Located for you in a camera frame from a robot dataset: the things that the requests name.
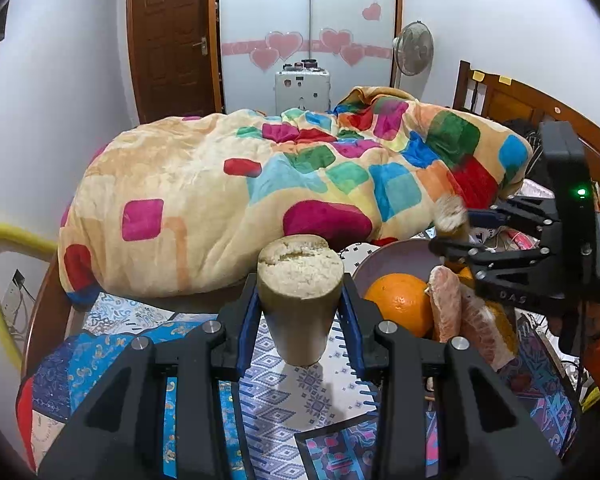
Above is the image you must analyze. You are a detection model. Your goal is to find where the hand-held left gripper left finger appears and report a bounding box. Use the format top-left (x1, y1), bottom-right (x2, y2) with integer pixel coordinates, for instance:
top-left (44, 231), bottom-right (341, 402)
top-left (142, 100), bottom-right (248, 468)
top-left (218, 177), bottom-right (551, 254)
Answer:
top-left (37, 272), bottom-right (262, 480)

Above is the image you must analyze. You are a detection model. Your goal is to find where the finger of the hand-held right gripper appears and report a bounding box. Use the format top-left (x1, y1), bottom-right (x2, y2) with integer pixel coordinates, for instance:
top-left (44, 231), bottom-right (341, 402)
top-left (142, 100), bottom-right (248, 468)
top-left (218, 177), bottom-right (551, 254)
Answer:
top-left (427, 237), bottom-right (564, 318)
top-left (467, 199), bottom-right (562, 233)

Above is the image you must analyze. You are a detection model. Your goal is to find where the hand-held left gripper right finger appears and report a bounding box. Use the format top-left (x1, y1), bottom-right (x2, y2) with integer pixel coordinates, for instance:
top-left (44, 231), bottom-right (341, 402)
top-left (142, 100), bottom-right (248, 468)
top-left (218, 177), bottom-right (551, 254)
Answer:
top-left (336, 275), bottom-right (563, 480)

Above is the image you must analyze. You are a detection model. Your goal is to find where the sugarcane piece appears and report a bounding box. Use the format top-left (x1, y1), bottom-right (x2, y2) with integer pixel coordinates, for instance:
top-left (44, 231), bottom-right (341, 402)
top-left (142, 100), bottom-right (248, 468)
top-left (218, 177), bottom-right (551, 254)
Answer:
top-left (257, 234), bottom-right (345, 366)
top-left (434, 194), bottom-right (470, 241)

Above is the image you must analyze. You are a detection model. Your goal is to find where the large orange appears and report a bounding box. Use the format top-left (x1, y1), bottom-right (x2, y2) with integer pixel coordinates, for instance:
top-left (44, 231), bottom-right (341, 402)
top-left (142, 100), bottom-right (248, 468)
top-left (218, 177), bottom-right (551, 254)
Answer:
top-left (364, 273), bottom-right (433, 339)

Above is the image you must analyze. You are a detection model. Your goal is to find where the peeled pomelo segment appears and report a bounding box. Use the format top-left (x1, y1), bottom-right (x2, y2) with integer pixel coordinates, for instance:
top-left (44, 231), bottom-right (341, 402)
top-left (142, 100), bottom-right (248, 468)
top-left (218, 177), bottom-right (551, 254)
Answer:
top-left (427, 266), bottom-right (465, 343)
top-left (460, 292), bottom-right (516, 368)

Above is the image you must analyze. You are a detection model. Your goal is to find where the purple bowl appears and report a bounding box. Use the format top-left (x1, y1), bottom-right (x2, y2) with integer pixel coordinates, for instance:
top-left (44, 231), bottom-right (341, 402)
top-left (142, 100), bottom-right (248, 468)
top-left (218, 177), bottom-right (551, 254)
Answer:
top-left (352, 238), bottom-right (473, 306)

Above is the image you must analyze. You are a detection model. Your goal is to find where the black bag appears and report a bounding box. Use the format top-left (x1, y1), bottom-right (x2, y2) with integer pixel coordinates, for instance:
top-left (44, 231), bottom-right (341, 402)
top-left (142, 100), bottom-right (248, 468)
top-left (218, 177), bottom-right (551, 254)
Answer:
top-left (505, 119), bottom-right (543, 181)

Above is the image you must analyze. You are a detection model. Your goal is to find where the wooden headboard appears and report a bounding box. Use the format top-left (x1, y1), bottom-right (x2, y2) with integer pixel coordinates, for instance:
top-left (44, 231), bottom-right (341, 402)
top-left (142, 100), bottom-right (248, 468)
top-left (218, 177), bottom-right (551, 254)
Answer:
top-left (452, 60), bottom-right (600, 201)

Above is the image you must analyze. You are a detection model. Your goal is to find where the white diamond patterned cloth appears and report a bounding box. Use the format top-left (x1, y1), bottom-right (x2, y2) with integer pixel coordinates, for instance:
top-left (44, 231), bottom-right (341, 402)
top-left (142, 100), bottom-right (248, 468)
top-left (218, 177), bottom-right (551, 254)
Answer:
top-left (220, 240), bottom-right (383, 433)

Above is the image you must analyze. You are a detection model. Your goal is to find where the purple geometric patterned mat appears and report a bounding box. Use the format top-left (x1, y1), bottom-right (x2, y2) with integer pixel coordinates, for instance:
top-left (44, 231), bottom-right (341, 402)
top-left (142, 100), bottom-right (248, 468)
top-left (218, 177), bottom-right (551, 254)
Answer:
top-left (295, 310), bottom-right (581, 480)

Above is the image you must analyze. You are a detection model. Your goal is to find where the colourful patchwork blanket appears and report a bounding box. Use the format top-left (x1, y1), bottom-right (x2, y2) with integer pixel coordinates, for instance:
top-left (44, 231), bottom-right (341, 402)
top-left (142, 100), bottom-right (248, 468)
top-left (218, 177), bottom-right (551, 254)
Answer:
top-left (57, 86), bottom-right (533, 308)

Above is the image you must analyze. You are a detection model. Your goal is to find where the blue patchwork bedsheet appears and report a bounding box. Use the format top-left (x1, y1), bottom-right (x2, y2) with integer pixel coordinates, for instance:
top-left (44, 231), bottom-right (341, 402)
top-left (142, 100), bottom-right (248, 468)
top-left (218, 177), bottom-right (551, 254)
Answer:
top-left (17, 290), bottom-right (241, 480)

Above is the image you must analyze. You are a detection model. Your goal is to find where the standing fan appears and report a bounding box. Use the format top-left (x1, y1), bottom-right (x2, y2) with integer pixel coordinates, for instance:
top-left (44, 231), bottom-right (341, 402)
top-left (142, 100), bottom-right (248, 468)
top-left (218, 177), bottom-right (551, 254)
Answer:
top-left (391, 21), bottom-right (435, 96)

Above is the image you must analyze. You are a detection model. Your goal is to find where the white appliance box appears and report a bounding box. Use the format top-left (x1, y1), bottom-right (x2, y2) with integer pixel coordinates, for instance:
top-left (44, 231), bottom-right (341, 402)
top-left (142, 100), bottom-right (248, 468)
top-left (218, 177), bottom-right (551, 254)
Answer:
top-left (274, 70), bottom-right (331, 115)

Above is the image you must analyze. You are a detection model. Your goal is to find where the wooden wardrobe with glass doors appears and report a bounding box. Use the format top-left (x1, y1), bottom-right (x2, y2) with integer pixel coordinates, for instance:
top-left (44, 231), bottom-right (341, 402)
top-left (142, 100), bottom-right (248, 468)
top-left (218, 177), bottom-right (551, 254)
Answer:
top-left (207, 0), bottom-right (406, 113)

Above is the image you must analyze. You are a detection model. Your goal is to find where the brown wooden door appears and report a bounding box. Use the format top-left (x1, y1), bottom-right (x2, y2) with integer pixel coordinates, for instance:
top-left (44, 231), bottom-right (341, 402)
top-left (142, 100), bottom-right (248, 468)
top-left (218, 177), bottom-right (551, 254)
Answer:
top-left (126, 0), bottom-right (222, 123)

